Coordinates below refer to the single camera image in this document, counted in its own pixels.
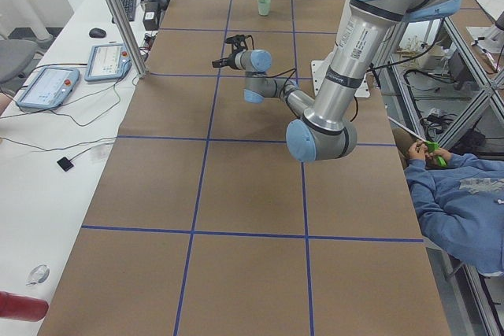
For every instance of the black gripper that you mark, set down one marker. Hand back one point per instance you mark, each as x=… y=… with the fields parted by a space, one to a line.
x=230 y=61

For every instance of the green plastic cup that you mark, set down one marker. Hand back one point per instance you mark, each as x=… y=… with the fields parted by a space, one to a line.
x=264 y=7

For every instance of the black box with label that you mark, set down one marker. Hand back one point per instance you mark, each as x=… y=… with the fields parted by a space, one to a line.
x=151 y=16

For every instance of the black keyboard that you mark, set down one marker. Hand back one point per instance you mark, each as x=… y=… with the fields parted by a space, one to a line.
x=127 y=3

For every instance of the far teach pendant tablet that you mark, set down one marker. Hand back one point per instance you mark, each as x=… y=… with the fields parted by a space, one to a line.
x=107 y=62

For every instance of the teach pendant tablet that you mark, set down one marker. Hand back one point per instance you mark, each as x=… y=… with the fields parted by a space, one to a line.
x=49 y=88
x=107 y=62

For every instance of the black computer mouse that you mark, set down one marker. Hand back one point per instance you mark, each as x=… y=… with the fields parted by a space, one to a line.
x=97 y=33

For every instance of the near teach pendant tablet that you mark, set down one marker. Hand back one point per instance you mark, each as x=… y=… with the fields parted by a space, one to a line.
x=49 y=88

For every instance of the small black square pad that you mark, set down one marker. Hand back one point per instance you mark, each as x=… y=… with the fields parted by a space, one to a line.
x=65 y=164

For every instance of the person in blue hoodie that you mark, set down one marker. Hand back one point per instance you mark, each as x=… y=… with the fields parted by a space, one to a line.
x=458 y=200

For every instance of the red cylinder bottle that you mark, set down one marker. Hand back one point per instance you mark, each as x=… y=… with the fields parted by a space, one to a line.
x=22 y=308

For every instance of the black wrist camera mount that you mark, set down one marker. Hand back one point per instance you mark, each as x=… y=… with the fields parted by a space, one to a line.
x=237 y=41

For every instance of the aluminium frame post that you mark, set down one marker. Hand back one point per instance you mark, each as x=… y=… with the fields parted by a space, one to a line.
x=127 y=35

